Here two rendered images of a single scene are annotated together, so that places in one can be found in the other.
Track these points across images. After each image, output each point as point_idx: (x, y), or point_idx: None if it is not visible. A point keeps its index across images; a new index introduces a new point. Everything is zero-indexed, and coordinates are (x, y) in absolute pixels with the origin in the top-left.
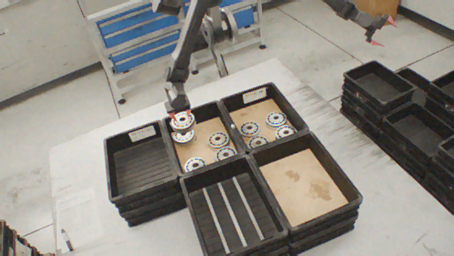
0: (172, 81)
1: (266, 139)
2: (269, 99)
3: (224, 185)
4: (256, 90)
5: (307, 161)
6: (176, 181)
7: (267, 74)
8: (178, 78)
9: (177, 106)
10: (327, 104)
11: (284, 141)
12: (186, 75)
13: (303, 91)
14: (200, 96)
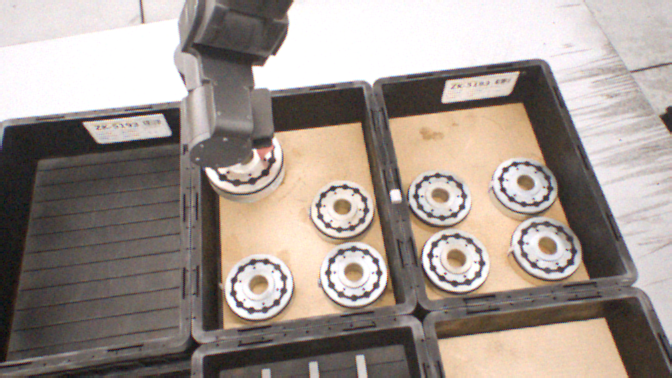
0: (208, 55)
1: (481, 252)
2: (515, 102)
3: (329, 371)
4: (490, 76)
5: (592, 366)
6: (183, 348)
7: (515, 1)
8: (237, 49)
9: (215, 163)
10: (670, 143)
11: (547, 305)
12: (269, 45)
13: (606, 83)
14: (326, 24)
